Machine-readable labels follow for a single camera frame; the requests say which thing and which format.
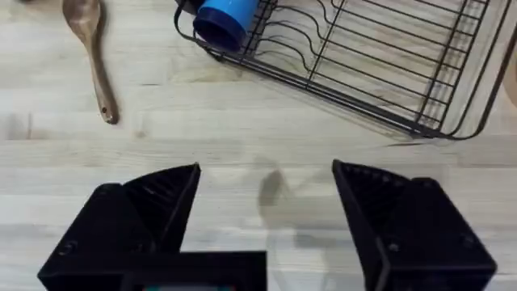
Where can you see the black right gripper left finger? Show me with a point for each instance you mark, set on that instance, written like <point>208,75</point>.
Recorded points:
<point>133,218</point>

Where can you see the blue plastic cup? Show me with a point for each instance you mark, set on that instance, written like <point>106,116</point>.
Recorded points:
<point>226,20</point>

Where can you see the wooden spoon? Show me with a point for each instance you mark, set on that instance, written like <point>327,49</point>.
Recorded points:
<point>89,48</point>

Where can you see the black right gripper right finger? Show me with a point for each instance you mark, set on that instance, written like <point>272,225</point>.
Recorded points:
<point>408,226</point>

